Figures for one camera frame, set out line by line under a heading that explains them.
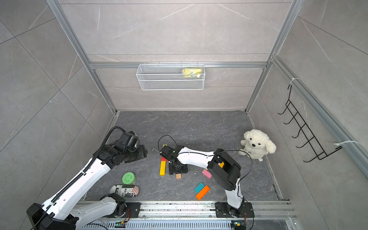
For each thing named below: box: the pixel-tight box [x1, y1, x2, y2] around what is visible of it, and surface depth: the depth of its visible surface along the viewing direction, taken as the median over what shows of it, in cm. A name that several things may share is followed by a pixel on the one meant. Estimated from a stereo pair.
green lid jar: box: [122, 172, 135, 185], surface depth 81 cm
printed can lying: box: [109, 184, 140, 198], surface depth 79 cm
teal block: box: [194, 182, 206, 194], surface depth 82 cm
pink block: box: [201, 169, 212, 179], surface depth 87 cm
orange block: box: [195, 184, 211, 201], surface depth 81 cm
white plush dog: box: [238, 128, 277, 162], surface depth 82 cm
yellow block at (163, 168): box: [159, 161, 167, 176], surface depth 89 cm
